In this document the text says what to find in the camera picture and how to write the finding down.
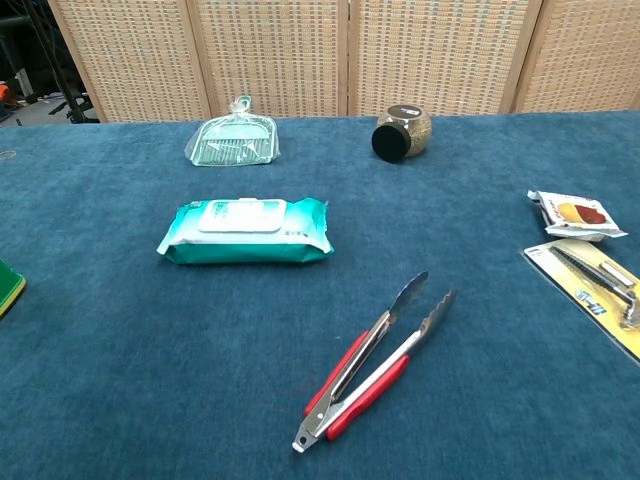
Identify woven wooden folding screen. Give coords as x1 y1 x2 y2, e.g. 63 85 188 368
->
47 0 640 124

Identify teal wet wipes pack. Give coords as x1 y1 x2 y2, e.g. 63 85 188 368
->
156 196 335 266

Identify blue carpet table mat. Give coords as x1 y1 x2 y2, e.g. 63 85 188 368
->
0 110 640 480

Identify razor in yellow blister pack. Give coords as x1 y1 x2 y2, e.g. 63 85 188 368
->
522 237 640 365

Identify yellow green small box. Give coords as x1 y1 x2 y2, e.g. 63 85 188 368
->
0 258 27 321

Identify red handled metal tongs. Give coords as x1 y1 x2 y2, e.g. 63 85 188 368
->
291 270 458 454

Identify black tripod stand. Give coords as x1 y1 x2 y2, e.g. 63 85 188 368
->
0 0 101 125

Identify bagged mint dustpan set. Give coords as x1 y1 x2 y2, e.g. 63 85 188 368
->
184 94 282 168

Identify glass jar with black lid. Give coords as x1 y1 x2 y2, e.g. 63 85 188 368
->
370 104 433 164

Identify white snack packet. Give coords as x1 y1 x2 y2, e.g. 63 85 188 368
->
526 189 629 244

